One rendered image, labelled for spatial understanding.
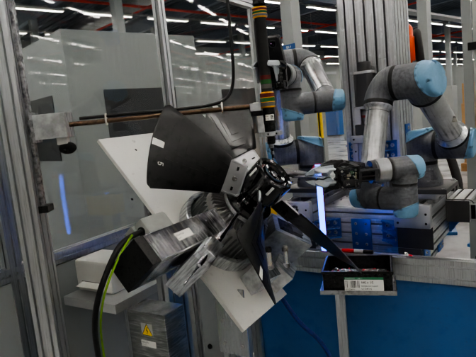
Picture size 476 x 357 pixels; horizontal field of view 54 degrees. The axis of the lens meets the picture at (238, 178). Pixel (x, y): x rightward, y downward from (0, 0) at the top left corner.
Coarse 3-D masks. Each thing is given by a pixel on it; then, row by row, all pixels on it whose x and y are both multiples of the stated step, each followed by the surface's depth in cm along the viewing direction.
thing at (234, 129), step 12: (192, 120) 146; (204, 120) 146; (216, 120) 146; (228, 120) 146; (240, 120) 146; (252, 120) 147; (216, 132) 143; (228, 132) 142; (240, 132) 142; (252, 132) 142; (228, 144) 140; (240, 144) 139; (252, 144) 139
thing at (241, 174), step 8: (232, 160) 125; (232, 168) 126; (240, 168) 127; (232, 176) 126; (240, 176) 127; (224, 184) 125; (232, 184) 126; (240, 184) 128; (224, 192) 125; (232, 192) 127
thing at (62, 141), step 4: (60, 140) 133; (64, 140) 133; (68, 140) 134; (60, 144) 133; (64, 144) 133; (68, 144) 133; (72, 144) 133; (60, 148) 133; (64, 148) 133; (68, 148) 133; (72, 148) 133; (64, 152) 133; (68, 152) 133; (72, 152) 134
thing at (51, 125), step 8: (64, 112) 130; (32, 120) 131; (40, 120) 130; (48, 120) 130; (56, 120) 130; (64, 120) 130; (32, 128) 131; (40, 128) 130; (48, 128) 130; (56, 128) 130; (64, 128) 130; (72, 128) 136; (32, 136) 131; (40, 136) 130; (48, 136) 130; (56, 136) 130; (64, 136) 131; (72, 136) 135
